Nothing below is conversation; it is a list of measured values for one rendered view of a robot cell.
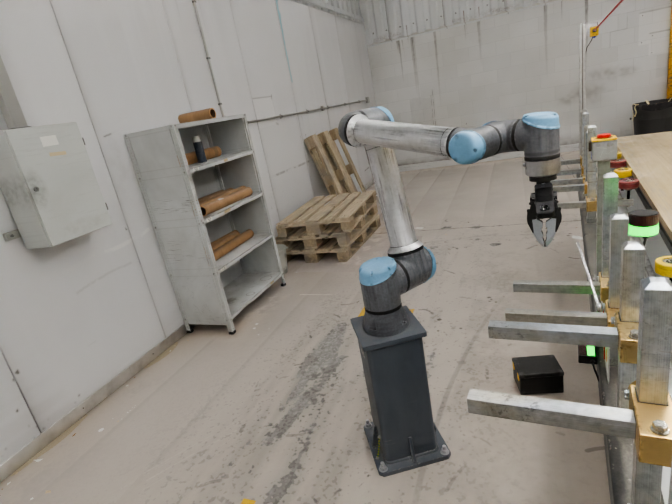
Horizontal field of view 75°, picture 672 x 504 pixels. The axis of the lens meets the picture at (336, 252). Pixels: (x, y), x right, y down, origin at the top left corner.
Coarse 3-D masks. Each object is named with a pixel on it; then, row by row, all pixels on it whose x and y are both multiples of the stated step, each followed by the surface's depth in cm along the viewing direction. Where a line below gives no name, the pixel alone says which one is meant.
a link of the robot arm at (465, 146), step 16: (352, 112) 162; (352, 128) 154; (368, 128) 149; (384, 128) 143; (400, 128) 138; (416, 128) 133; (432, 128) 129; (448, 128) 126; (464, 128) 122; (480, 128) 120; (496, 128) 122; (352, 144) 158; (368, 144) 154; (384, 144) 145; (400, 144) 139; (416, 144) 133; (432, 144) 128; (448, 144) 123; (464, 144) 118; (480, 144) 117; (496, 144) 121; (464, 160) 120
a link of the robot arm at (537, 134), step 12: (528, 120) 117; (540, 120) 115; (552, 120) 114; (516, 132) 121; (528, 132) 118; (540, 132) 116; (552, 132) 115; (516, 144) 122; (528, 144) 119; (540, 144) 117; (552, 144) 116; (528, 156) 120; (540, 156) 118; (552, 156) 117
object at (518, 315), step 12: (516, 312) 119; (528, 312) 118; (540, 312) 116; (552, 312) 115; (564, 312) 114; (576, 312) 113; (588, 312) 112; (600, 312) 111; (576, 324) 112; (588, 324) 111; (600, 324) 110
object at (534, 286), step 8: (520, 280) 142; (528, 280) 141; (536, 280) 140; (520, 288) 141; (528, 288) 139; (536, 288) 138; (544, 288) 137; (552, 288) 136; (560, 288) 135; (568, 288) 134; (576, 288) 133; (584, 288) 132
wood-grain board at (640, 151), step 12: (660, 132) 304; (624, 144) 287; (636, 144) 280; (648, 144) 273; (660, 144) 267; (624, 156) 254; (636, 156) 249; (648, 156) 243; (660, 156) 238; (636, 168) 224; (648, 168) 219; (660, 168) 215; (648, 180) 200; (660, 180) 196; (648, 192) 183; (660, 192) 180; (660, 204) 167; (660, 216) 157
